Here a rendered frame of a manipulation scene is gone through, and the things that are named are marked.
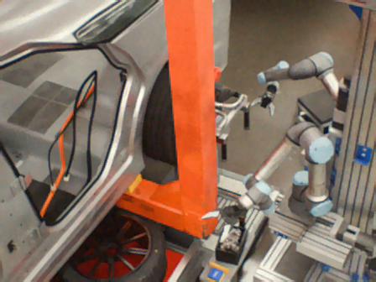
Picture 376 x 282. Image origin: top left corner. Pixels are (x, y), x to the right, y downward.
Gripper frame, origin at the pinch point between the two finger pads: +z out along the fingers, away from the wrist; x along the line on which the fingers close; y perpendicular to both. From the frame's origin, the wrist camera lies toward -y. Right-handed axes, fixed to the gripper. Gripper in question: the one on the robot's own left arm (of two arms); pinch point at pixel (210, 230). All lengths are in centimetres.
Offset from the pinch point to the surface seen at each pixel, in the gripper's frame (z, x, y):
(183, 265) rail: 27, 17, 74
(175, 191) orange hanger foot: 2, 44, 42
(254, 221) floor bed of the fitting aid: -27, 28, 138
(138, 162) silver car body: 8, 77, 48
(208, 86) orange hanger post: -43, 49, -23
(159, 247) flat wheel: 31, 33, 64
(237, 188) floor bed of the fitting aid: -34, 59, 148
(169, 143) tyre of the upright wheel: -13, 75, 51
